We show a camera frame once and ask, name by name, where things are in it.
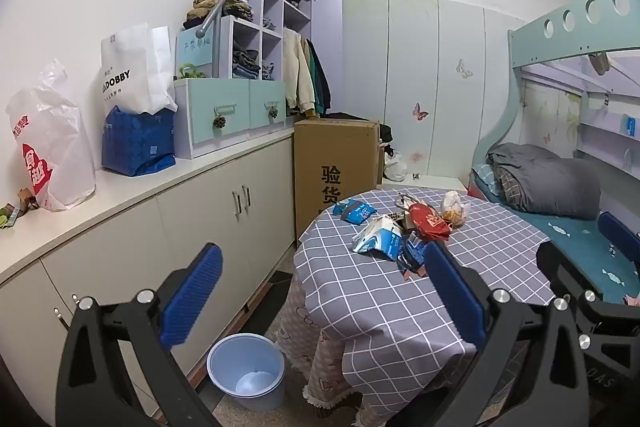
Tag white shopping bag black print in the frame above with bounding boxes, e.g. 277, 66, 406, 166
96, 23, 178, 115

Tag long white cabinet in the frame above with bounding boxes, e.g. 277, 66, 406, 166
0, 129, 297, 414

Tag blue woven bag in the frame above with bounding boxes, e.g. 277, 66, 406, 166
101, 106, 177, 178

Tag checked grey tablecloth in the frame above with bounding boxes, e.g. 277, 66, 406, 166
292, 187, 553, 414

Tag green wrapper scrap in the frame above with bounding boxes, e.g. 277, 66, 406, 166
0, 203, 22, 230

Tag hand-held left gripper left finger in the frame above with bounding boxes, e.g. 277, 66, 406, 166
55, 243, 236, 427

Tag white wardrobe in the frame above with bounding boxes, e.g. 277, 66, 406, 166
342, 0, 516, 180

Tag white low platform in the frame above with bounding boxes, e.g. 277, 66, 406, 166
382, 174, 468, 196

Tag plaid pillow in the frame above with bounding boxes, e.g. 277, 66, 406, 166
495, 167, 523, 208

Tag pile of folded clothes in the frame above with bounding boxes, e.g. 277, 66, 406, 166
182, 0, 253, 30

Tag dark green hanging jacket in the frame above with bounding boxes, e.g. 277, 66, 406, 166
305, 38, 332, 115

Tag clear bag of orange snacks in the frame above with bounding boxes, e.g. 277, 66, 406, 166
440, 190, 472, 227

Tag teal bunk bed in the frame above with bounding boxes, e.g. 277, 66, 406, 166
470, 0, 640, 308

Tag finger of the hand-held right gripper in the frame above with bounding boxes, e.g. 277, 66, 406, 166
597, 211, 640, 270
536, 239, 608, 308

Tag blue plastic bucket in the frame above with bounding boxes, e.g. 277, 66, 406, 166
207, 333, 286, 412

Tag beige hanging jacket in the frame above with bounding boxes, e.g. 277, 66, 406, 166
283, 28, 317, 116

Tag blue snack packet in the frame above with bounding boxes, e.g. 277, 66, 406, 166
332, 200, 377, 224

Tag grey duvet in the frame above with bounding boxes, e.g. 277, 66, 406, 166
487, 143, 602, 221

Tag pink patterned table skirt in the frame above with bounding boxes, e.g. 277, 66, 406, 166
265, 277, 382, 409

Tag lavender cupboard door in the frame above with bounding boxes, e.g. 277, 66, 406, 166
312, 0, 344, 118

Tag tall cardboard box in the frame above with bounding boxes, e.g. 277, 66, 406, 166
293, 118, 382, 243

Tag white and blue packet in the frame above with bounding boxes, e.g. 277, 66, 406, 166
352, 214, 404, 261

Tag folded jeans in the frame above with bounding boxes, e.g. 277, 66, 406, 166
231, 49, 275, 81

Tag teal box with label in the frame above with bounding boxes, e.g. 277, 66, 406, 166
176, 27, 221, 80

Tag black clothes heap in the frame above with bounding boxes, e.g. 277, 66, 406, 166
378, 123, 397, 158

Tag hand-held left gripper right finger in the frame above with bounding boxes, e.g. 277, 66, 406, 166
392, 241, 597, 427

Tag dark blue wrapper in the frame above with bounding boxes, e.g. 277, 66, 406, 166
397, 234, 436, 280

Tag white plastic bag red print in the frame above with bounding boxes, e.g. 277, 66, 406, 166
5, 59, 97, 212

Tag teal drawer unit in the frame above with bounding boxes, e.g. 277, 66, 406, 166
174, 77, 287, 158

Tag small white plastic bag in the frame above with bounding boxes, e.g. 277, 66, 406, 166
384, 149, 409, 182

